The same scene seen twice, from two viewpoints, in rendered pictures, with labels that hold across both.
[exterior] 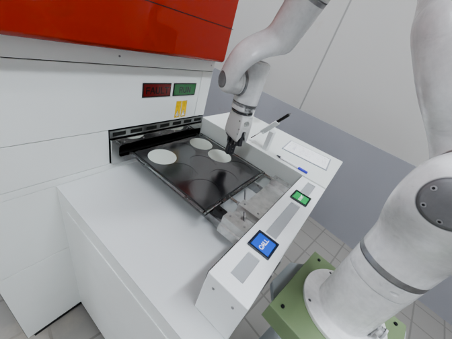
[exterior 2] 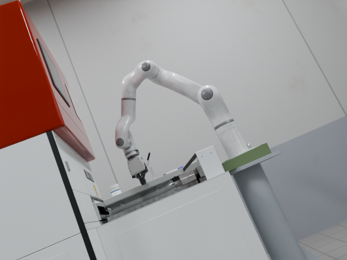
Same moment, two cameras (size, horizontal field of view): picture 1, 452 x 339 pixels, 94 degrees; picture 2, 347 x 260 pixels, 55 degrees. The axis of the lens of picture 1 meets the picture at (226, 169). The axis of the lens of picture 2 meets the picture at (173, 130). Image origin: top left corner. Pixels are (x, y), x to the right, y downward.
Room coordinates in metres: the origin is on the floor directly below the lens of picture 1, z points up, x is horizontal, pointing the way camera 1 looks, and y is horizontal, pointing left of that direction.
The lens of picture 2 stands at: (-0.97, 0.96, 0.79)
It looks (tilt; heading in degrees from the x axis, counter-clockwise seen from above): 11 degrees up; 323
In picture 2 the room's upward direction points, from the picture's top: 23 degrees counter-clockwise
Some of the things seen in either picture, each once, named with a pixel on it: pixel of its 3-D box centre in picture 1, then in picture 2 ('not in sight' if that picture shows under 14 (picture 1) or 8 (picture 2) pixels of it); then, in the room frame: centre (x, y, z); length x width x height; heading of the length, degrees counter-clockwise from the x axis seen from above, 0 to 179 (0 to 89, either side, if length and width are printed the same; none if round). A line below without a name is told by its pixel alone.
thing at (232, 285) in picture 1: (275, 233); (201, 169); (0.45, -0.20, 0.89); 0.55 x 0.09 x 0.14; 152
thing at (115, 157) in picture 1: (163, 139); (102, 211); (0.77, 0.29, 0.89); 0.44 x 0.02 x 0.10; 152
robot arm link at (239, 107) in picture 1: (243, 106); (132, 154); (0.73, 0.01, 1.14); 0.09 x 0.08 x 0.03; 37
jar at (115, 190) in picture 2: not in sight; (115, 191); (1.19, -0.02, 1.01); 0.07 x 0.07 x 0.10
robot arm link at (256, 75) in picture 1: (250, 81); (127, 142); (0.73, 0.01, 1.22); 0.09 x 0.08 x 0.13; 131
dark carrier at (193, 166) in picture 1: (202, 163); (139, 195); (0.68, 0.09, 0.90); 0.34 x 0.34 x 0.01; 62
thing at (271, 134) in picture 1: (268, 133); (148, 171); (0.85, -0.12, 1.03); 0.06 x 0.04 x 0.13; 62
